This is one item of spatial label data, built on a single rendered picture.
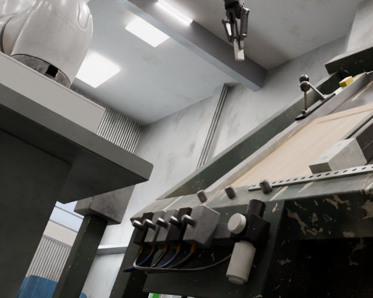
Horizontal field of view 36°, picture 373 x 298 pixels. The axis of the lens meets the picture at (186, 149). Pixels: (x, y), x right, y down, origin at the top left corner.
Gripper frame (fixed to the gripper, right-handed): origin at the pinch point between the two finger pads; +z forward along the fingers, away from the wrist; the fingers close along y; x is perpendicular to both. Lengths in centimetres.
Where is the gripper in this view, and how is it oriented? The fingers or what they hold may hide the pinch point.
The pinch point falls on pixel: (238, 50)
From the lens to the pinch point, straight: 205.5
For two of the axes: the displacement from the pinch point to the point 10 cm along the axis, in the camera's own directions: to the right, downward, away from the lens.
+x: -8.1, -0.1, -5.8
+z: 0.9, 9.9, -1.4
